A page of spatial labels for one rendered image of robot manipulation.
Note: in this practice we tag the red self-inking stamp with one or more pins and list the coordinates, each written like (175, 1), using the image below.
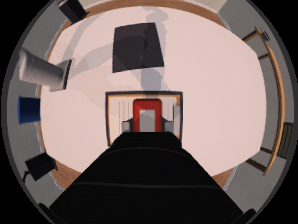
(147, 115)

